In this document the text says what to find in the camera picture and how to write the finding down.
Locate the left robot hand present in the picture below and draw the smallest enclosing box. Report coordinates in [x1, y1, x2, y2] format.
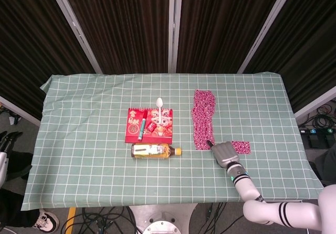
[0, 131, 24, 187]

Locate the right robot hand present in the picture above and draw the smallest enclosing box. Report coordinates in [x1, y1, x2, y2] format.
[206, 140, 241, 168]

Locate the pink patterned cloth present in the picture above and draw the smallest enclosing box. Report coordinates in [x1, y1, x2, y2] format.
[191, 89, 217, 151]

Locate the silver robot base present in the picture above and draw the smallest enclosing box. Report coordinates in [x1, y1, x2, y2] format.
[128, 204, 197, 234]

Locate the tea bottle with yellow cap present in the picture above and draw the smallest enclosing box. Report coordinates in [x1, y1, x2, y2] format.
[131, 143, 183, 159]

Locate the white and black sneaker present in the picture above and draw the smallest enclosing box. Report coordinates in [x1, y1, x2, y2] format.
[33, 208, 60, 232]

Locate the green grid tablecloth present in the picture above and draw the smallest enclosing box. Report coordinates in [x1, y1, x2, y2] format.
[20, 72, 324, 211]

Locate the white plastic spoon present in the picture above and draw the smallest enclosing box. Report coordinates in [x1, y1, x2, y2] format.
[155, 97, 164, 125]

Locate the red and green marker pen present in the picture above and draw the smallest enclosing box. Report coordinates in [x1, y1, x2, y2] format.
[137, 110, 148, 142]

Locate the yellow floor tape strip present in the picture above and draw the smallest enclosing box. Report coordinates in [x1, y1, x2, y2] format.
[64, 207, 77, 234]

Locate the black foot pedal row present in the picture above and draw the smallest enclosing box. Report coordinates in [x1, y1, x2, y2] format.
[300, 127, 336, 148]

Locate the grey partition bottom rail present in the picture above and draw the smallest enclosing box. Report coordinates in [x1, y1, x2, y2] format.
[0, 95, 41, 126]
[293, 86, 336, 119]

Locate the black floor cable bundle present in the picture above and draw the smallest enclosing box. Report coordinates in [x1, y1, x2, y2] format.
[194, 202, 246, 234]
[60, 204, 137, 234]

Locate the black cable bundle with green plugs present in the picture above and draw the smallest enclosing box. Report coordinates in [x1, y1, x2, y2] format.
[299, 100, 336, 130]

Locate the grey partition post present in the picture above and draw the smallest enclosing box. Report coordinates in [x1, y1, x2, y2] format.
[237, 0, 301, 74]
[46, 0, 103, 74]
[167, 0, 184, 74]

